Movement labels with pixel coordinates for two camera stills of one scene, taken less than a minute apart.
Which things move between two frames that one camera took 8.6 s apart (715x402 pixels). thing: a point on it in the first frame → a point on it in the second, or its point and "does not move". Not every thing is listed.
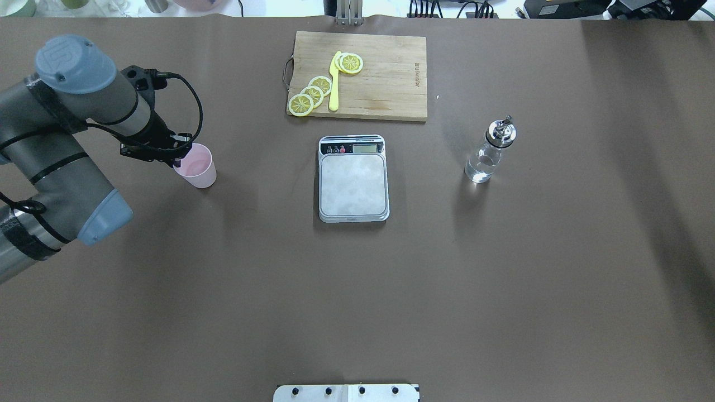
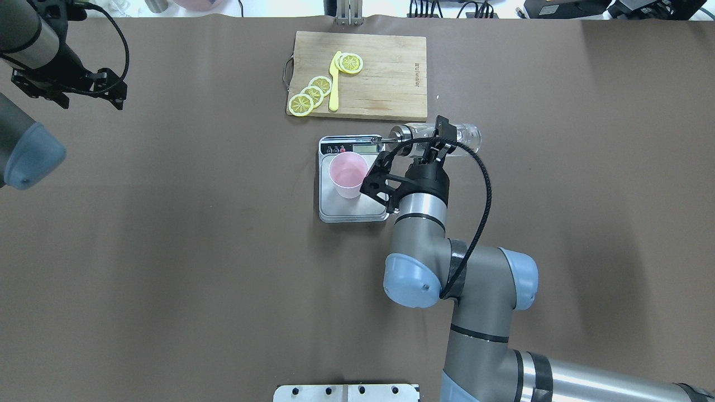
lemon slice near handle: [300, 105] does not move
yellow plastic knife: [334, 71] does not move
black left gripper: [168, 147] → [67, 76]
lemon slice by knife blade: [349, 63] does not move
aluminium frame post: [349, 12] does not move
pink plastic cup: [198, 168] → [347, 170]
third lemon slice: [322, 82] does not move
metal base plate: [347, 393] does not move
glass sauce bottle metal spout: [481, 164] → [467, 135]
